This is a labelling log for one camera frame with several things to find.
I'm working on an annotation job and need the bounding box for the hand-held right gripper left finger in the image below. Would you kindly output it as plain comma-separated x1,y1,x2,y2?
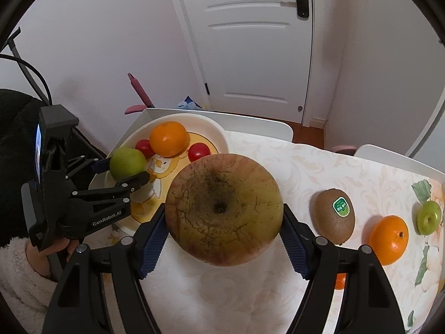
42,203,167,334

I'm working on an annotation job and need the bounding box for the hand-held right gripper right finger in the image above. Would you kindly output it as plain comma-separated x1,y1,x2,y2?
278,203,406,334

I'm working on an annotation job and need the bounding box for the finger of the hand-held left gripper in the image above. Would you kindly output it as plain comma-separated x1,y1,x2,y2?
71,171,151,200
68,155,112,179

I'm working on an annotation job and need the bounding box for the large green apple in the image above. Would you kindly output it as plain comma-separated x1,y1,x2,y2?
109,147,147,181

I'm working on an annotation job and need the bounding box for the red cherry tomato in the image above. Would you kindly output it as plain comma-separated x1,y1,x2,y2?
135,139,155,158
188,142,211,162

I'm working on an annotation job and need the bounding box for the orange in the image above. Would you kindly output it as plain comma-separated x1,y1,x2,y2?
149,121,190,158
369,215,409,266

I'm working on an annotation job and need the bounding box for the red-yellow apple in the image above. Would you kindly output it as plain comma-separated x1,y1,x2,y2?
165,153,284,267

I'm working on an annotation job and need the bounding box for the cream plate with duck print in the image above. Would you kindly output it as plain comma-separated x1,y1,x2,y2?
104,113,228,235

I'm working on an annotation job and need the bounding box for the person's left forearm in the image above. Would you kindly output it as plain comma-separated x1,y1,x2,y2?
0,237,60,324

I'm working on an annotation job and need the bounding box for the person's left hand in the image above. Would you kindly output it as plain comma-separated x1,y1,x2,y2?
25,238,81,281

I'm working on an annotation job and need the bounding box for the brown kiwi with green sticker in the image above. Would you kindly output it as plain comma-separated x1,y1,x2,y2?
310,188,356,245

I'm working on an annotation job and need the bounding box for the blue bag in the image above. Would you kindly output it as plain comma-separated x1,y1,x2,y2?
177,96,202,110

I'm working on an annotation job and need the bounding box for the white floral tablecloth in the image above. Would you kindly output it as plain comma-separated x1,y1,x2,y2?
108,130,445,334

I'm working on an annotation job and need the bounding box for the small green apple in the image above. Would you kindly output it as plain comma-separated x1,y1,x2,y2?
416,200,442,236

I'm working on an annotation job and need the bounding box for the white sliding door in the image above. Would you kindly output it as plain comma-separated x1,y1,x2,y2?
407,95,445,175

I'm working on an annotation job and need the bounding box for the white panel door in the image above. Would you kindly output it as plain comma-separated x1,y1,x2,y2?
163,0,316,127

